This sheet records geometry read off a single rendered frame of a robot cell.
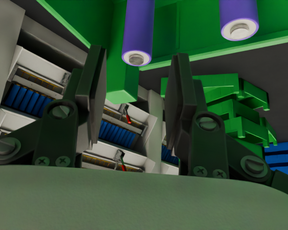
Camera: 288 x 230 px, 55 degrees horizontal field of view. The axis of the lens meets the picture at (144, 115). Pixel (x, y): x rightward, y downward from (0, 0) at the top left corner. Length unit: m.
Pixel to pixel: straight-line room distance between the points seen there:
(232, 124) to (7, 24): 0.83
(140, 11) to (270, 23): 0.08
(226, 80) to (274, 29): 0.94
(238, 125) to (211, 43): 0.93
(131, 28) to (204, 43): 0.05
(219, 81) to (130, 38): 0.96
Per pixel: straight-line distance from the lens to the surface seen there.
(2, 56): 0.83
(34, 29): 0.94
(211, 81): 1.12
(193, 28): 0.20
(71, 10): 0.18
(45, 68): 0.90
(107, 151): 1.00
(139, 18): 0.18
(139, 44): 0.16
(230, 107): 1.15
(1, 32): 0.86
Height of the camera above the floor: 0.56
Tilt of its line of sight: 21 degrees down
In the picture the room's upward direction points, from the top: 176 degrees counter-clockwise
